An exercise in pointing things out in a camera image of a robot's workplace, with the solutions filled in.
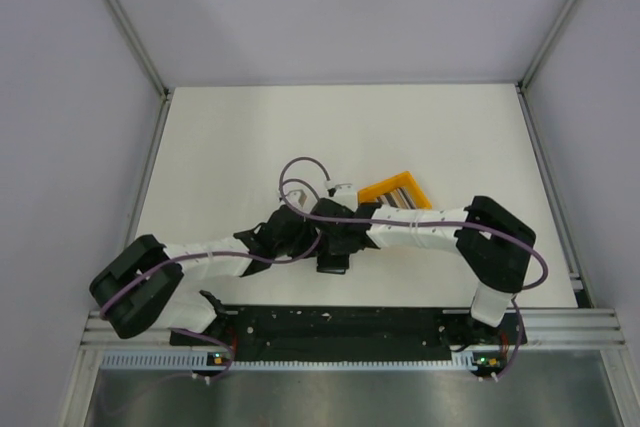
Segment black leather card holder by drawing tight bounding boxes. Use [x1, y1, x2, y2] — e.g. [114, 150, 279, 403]
[316, 253, 350, 275]

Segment yellow plastic bin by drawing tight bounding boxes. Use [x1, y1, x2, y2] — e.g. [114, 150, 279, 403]
[358, 171, 432, 210]

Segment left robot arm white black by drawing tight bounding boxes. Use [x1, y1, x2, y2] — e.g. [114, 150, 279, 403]
[89, 205, 321, 344]

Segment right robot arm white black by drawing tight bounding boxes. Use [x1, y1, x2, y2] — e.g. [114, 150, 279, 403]
[309, 196, 536, 343]

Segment stack of cards in bin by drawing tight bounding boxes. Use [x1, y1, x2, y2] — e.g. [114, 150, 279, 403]
[377, 187, 418, 209]

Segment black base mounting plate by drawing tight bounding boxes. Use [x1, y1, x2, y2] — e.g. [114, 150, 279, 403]
[169, 303, 531, 361]

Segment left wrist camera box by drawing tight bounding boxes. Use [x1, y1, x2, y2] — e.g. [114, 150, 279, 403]
[279, 189, 309, 211]

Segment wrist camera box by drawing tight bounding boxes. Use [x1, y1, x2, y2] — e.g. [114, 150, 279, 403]
[325, 181, 359, 211]
[279, 189, 309, 211]

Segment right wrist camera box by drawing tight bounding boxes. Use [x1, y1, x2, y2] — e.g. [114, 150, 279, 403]
[325, 181, 359, 211]

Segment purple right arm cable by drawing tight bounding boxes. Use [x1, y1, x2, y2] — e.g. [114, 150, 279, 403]
[278, 156, 550, 383]

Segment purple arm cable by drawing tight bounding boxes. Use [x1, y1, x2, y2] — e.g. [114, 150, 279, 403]
[99, 177, 329, 384]
[278, 156, 550, 383]

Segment grey slotted cable duct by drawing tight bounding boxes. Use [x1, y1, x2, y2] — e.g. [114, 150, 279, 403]
[100, 350, 498, 372]

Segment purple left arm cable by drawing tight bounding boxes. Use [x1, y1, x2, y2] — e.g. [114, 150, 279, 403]
[99, 177, 329, 384]

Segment aluminium frame post left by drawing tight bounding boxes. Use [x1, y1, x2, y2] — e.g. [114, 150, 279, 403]
[102, 0, 170, 100]

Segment aluminium frame post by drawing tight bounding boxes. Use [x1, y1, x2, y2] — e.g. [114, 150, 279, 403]
[517, 0, 584, 91]
[102, 0, 170, 100]

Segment aluminium frame rail front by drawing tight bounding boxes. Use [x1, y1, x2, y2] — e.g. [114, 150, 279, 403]
[80, 308, 626, 350]

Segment aluminium frame post right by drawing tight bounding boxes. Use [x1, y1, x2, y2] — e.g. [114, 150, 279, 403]
[517, 0, 584, 91]

